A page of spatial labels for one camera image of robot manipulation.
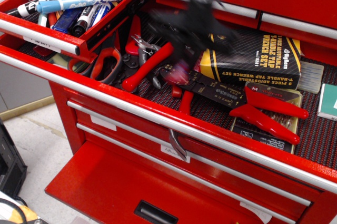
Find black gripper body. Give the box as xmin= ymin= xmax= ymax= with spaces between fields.
xmin=151 ymin=0 xmax=237 ymax=62

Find red threadlocker glue tube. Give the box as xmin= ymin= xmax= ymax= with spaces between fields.
xmin=165 ymin=61 xmax=190 ymax=84

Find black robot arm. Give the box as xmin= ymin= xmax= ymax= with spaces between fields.
xmin=151 ymin=0 xmax=237 ymax=67

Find large red tool drawer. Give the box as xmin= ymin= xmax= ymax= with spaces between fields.
xmin=0 ymin=10 xmax=337 ymax=194

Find small red marker drawer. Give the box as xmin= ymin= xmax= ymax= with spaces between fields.
xmin=1 ymin=0 xmax=146 ymax=63

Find open red bottom drawer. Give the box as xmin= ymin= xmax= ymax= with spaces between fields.
xmin=44 ymin=140 xmax=298 ymax=224

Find red tool chest cabinet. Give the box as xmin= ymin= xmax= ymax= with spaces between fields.
xmin=1 ymin=0 xmax=336 ymax=223

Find black yellow tap wrench box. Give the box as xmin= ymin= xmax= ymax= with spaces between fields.
xmin=198 ymin=29 xmax=301 ymax=90

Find drill bit index case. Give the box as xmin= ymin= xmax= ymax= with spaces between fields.
xmin=231 ymin=82 xmax=309 ymax=154

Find black capped dry-erase marker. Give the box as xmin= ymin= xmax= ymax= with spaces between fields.
xmin=72 ymin=4 xmax=98 ymax=37

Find clear plastic bit case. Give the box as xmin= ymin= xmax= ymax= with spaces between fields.
xmin=297 ymin=61 xmax=324 ymax=94

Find blue rectangular eraser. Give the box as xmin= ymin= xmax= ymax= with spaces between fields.
xmin=52 ymin=7 xmax=83 ymax=33

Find teal white box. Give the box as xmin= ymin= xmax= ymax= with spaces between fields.
xmin=317 ymin=83 xmax=337 ymax=121

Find light blue Expo marker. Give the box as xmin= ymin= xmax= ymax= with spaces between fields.
xmin=36 ymin=0 xmax=121 ymax=14

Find black plastic crate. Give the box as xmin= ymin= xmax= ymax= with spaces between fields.
xmin=1 ymin=121 xmax=27 ymax=197

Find long red handled pliers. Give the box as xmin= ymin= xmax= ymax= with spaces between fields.
xmin=122 ymin=42 xmax=174 ymax=92

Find small red wire stripper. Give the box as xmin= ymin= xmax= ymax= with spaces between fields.
xmin=125 ymin=15 xmax=142 ymax=56

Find red handled wire crimper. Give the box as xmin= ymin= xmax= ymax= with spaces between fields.
xmin=160 ymin=65 xmax=309 ymax=145

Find red grey handled scissors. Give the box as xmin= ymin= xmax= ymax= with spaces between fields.
xmin=80 ymin=33 xmax=123 ymax=84

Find silver hook on handle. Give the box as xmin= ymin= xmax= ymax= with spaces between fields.
xmin=169 ymin=129 xmax=187 ymax=162

